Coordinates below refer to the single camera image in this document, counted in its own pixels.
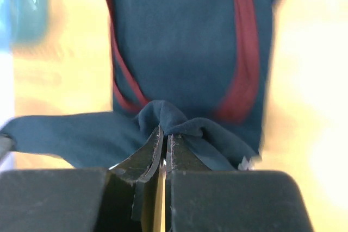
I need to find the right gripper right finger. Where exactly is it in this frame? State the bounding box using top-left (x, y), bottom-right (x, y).
top-left (166, 134), bottom-right (210, 174)

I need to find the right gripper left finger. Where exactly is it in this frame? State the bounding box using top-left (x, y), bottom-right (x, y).
top-left (109, 127), bottom-right (164, 221)

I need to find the navy blue tank top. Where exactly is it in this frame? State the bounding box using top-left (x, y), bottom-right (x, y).
top-left (1, 0), bottom-right (274, 170)

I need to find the teal plastic bin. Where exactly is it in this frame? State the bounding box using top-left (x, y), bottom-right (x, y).
top-left (1, 0), bottom-right (49, 49)

